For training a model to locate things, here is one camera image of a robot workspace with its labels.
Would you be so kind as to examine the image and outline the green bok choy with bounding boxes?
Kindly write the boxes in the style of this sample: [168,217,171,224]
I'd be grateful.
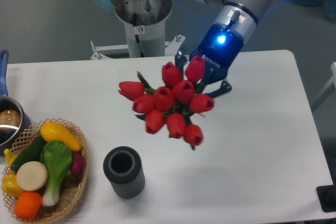
[40,140,72,207]

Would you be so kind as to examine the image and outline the yellow banana tip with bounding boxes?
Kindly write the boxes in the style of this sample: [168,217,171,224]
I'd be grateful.
[4,148,17,167]

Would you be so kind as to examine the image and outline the green cucumber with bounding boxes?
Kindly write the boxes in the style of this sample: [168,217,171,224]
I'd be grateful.
[11,135,47,172]

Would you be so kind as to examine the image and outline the woven wicker basket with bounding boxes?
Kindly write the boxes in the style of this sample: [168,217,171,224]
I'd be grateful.
[1,119,89,223]

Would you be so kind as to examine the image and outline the orange fruit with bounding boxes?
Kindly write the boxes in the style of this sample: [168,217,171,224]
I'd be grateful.
[14,191,42,220]

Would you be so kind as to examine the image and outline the red radish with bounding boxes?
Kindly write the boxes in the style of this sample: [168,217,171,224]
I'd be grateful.
[70,152,86,174]

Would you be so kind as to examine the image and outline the dark grey ribbed vase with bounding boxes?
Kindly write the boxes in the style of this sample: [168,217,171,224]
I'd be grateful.
[103,146,145,199]

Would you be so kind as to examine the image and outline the red tulip bouquet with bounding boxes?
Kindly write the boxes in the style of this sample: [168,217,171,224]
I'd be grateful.
[119,56,215,150]

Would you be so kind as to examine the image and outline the yellow squash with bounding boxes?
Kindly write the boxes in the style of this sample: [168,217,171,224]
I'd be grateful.
[40,122,82,152]

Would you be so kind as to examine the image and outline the yellow bell pepper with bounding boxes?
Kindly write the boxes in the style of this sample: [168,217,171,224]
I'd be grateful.
[1,172,24,198]

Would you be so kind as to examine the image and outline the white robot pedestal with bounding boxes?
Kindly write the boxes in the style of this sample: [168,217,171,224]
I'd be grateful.
[91,0,185,60]

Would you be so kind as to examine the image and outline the white frame at right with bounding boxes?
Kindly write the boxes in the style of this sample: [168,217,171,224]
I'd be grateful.
[310,62,335,113]

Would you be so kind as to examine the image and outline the blue handled saucepan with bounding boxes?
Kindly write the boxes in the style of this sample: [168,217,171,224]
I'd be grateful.
[1,50,31,156]

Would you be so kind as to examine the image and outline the black device at table edge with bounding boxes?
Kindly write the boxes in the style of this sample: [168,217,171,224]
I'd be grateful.
[316,185,335,212]

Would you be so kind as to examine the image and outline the beige round bun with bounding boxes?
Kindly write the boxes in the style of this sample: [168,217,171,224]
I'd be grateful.
[16,161,48,191]

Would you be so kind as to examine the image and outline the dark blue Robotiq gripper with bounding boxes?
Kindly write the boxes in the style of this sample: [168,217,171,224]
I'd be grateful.
[174,3,258,99]

